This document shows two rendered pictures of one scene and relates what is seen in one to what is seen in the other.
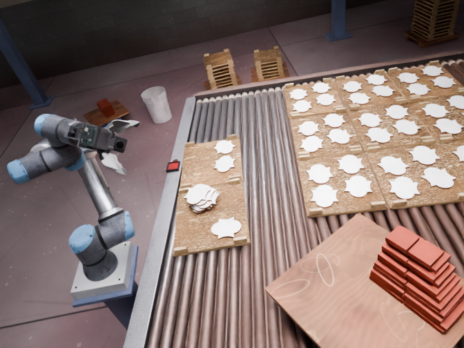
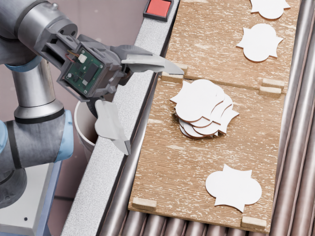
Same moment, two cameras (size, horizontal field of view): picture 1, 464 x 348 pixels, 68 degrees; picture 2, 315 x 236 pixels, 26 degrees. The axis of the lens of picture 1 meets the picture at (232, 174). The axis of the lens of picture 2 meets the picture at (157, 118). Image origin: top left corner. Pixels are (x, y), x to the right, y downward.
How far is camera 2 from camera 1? 48 cm
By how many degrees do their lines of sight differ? 18
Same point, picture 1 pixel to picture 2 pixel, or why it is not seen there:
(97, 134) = (101, 76)
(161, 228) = not seen: hidden behind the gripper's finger
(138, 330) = not seen: outside the picture
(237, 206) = (262, 147)
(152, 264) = (88, 209)
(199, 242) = (178, 199)
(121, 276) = (29, 214)
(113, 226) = (41, 138)
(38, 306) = not seen: outside the picture
